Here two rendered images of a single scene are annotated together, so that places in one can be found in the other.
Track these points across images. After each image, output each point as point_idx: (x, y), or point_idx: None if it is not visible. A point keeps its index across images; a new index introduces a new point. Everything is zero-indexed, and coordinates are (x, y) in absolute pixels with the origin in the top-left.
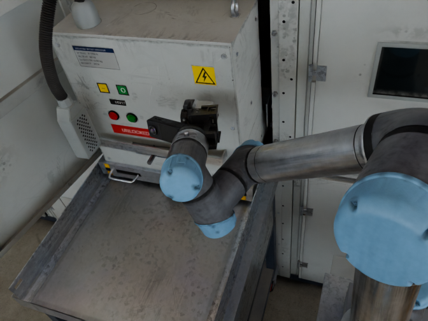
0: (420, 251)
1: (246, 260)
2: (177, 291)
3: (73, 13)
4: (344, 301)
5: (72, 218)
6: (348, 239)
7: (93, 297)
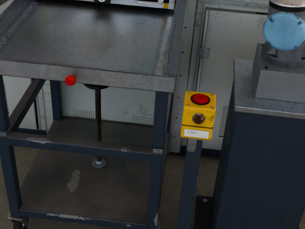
0: None
1: (177, 36)
2: (126, 50)
3: None
4: (253, 67)
5: (14, 16)
6: None
7: (53, 54)
